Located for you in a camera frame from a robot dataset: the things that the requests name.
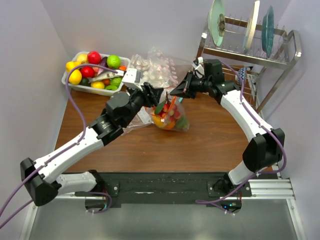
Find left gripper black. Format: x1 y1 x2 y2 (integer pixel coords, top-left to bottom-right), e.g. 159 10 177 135
122 82 163 127

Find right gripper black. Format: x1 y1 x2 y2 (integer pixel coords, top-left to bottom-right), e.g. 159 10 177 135
170 70 212 100

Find red lychee bunch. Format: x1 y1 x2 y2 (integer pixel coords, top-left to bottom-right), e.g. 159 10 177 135
151 92 182 125

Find clear zip bag orange zipper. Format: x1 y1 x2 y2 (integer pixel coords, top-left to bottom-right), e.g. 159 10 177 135
144 86 190 132

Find green yellow mango fruit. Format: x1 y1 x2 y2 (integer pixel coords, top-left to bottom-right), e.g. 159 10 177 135
175 115 189 129

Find orange fruit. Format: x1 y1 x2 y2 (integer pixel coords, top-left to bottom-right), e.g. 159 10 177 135
163 122 175 130

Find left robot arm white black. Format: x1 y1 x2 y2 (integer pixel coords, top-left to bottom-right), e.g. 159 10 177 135
20 82 164 207

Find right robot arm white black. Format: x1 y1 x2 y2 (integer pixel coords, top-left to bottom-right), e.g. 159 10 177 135
170 57 285 197

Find clear bag pink dots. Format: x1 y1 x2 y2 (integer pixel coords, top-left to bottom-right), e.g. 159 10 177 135
141 48 193 88

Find crumpled clear zip bag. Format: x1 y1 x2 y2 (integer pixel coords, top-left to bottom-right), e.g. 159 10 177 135
122 107 153 136

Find small orange tangerine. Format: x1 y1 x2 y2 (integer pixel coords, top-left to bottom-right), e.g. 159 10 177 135
119 65 127 71

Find light green guava fruit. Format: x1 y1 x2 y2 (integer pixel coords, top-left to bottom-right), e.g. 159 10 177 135
109 77 122 88

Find green pepper slice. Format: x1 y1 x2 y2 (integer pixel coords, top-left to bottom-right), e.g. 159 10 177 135
104 85 119 91

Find silver toy fish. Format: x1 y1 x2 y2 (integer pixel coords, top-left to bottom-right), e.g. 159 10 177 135
87 71 118 83

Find green lime fruit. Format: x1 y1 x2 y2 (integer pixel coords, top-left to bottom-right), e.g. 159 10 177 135
106 55 122 69

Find small yellow lemon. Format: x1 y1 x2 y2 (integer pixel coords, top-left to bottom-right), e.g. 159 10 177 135
90 81 105 89

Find purple eggplant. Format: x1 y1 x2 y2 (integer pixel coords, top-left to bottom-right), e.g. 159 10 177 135
99 56 108 68

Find blue white patterned bowl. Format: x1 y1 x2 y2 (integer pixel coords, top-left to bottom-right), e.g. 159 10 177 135
236 66 248 86

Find white plastic fruit tray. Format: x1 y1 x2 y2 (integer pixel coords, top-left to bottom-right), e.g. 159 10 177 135
61 51 131 97

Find red apple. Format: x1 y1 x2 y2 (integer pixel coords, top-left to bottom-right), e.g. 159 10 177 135
80 66 96 78
87 51 102 65

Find dark green avocado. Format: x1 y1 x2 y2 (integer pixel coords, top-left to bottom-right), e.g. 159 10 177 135
79 78 91 87

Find pale peach fruit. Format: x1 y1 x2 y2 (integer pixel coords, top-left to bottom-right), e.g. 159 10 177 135
76 53 89 64

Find yellow lemon front left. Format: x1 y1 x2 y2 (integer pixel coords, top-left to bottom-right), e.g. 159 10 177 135
68 69 82 85

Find steel dish rack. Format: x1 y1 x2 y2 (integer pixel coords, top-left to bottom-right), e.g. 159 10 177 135
197 16 302 113

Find mint green plate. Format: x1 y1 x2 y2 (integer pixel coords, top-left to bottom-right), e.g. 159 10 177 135
208 0 226 47

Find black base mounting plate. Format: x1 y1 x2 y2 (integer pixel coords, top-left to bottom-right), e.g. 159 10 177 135
74 171 252 209

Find white cream plate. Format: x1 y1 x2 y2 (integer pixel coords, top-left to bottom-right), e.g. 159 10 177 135
243 0 260 55

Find teal blue plate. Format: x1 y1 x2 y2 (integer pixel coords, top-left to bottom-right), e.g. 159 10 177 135
261 5 275 58

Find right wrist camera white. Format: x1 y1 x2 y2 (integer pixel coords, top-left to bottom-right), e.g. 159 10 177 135
192 56 205 79

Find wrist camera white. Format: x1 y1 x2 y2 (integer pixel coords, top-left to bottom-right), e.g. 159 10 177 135
192 56 205 79
122 68 143 91

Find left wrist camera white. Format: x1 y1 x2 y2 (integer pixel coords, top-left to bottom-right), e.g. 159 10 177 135
122 68 143 91

